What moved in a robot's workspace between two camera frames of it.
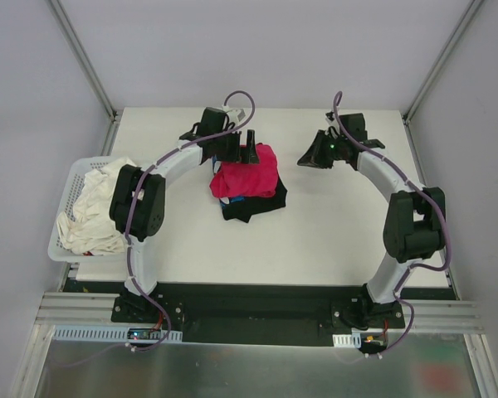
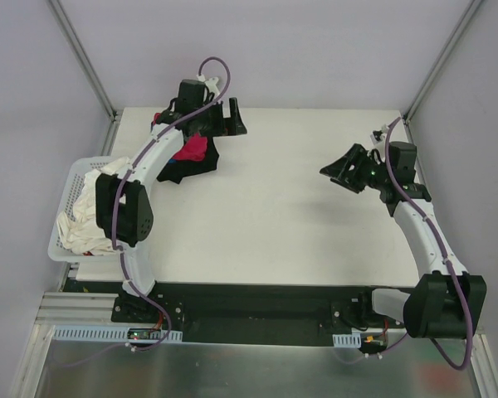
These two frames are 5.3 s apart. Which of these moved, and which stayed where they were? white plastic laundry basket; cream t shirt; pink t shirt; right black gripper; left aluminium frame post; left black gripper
Moved: left black gripper; right black gripper; pink t shirt
Stayed: left aluminium frame post; cream t shirt; white plastic laundry basket
